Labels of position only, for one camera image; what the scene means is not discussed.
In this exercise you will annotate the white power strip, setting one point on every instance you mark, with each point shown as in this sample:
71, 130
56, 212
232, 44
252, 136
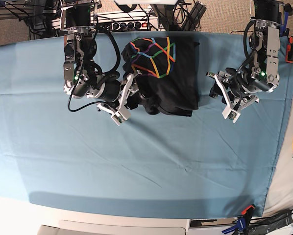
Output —
129, 24

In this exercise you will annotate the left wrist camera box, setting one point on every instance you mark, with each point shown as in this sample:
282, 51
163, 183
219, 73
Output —
231, 114

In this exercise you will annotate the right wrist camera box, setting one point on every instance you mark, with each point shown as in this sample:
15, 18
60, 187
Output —
120, 116

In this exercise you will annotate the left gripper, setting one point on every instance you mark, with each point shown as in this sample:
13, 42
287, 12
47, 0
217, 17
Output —
232, 94

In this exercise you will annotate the black T-shirt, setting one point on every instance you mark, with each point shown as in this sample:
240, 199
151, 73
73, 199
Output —
167, 81

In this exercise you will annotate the blue table cloth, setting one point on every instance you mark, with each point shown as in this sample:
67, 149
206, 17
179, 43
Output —
159, 166

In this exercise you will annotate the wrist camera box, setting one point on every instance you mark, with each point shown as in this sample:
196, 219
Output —
231, 114
120, 116

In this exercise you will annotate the orange blue clamp bottom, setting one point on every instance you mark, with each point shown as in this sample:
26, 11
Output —
241, 225

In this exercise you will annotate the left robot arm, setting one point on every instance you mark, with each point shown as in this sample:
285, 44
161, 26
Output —
259, 71

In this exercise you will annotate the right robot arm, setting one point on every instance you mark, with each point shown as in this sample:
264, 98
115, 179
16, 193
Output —
83, 77

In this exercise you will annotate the orange black clamp top right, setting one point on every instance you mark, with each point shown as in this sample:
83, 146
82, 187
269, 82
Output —
289, 50

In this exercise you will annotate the blue clamp top right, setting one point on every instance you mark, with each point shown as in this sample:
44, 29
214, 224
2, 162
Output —
284, 31

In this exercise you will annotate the black plastic bag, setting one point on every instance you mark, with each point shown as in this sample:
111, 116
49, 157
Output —
267, 225

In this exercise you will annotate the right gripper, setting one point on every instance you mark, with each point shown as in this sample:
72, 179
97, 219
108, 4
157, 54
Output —
113, 94

